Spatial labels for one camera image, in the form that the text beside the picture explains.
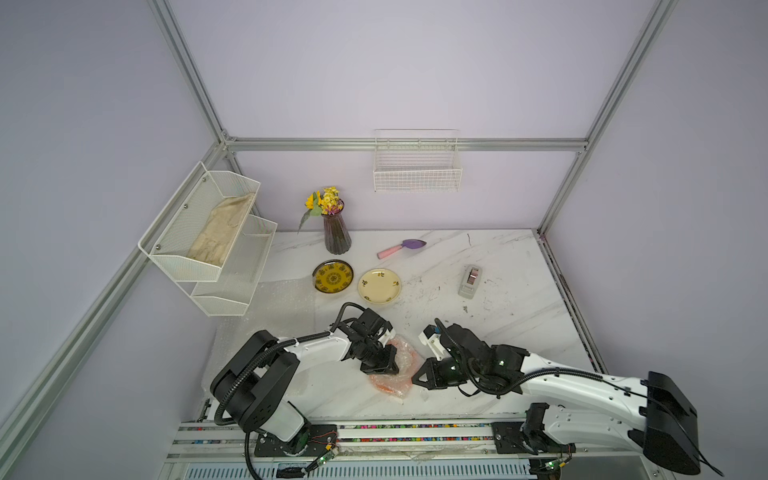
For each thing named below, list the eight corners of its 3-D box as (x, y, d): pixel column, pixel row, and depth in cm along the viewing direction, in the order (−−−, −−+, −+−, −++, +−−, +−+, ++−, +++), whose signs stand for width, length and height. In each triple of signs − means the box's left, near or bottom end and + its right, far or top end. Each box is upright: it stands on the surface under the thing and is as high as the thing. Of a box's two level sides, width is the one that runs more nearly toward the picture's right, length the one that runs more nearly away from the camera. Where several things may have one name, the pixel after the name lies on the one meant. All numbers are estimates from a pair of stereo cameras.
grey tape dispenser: (456, 295, 104) (459, 287, 100) (462, 271, 111) (465, 262, 107) (474, 300, 103) (477, 292, 99) (478, 276, 110) (482, 267, 106)
